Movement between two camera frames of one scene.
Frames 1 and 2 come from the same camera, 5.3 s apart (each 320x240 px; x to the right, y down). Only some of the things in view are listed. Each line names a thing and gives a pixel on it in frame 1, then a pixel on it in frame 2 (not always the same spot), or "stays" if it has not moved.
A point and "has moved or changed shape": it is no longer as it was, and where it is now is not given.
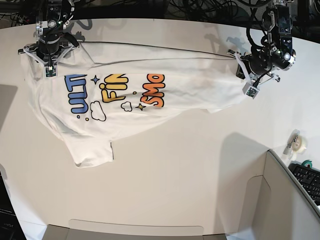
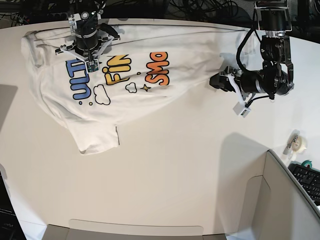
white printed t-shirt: (105, 91) has moved or changed shape
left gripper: (50, 49) to (89, 44)
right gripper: (263, 63) to (247, 83)
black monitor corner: (10, 227) stays
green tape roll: (307, 162) stays
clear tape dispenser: (296, 144) stays
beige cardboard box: (278, 207) stays
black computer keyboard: (309, 178) stays
